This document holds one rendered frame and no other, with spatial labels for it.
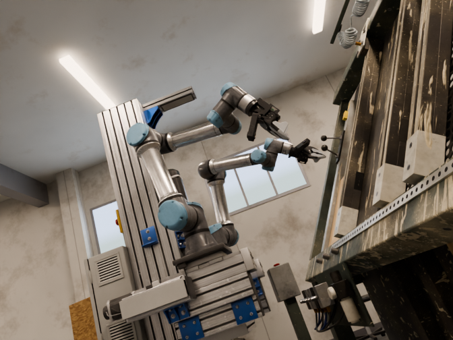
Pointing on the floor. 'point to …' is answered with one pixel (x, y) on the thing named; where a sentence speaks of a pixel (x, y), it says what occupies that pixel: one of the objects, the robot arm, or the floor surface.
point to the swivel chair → (369, 327)
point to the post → (297, 319)
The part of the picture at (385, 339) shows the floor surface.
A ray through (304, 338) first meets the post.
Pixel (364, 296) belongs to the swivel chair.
